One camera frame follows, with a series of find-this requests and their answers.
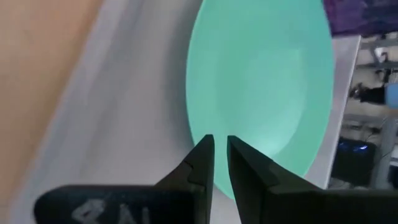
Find green round plate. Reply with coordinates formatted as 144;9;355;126
185;0;336;200

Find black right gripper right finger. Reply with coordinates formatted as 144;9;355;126
226;135;398;224

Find black computer with blue lights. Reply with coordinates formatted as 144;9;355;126
331;136;379;187

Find grey placemat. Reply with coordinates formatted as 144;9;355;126
9;0;363;224

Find purple plastic cup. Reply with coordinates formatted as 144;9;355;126
322;0;398;37

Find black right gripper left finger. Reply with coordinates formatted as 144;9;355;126
34;134;215;224

